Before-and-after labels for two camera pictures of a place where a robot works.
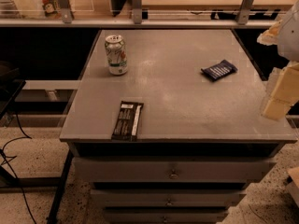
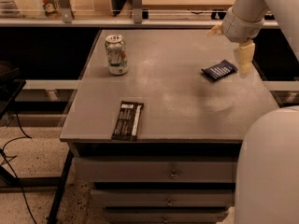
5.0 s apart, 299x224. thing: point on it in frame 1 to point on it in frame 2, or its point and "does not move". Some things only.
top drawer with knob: (171, 170) does not move
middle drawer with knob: (168, 198) does not move
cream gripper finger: (269, 36) to (236, 28)
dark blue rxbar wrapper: (219, 70) does not move
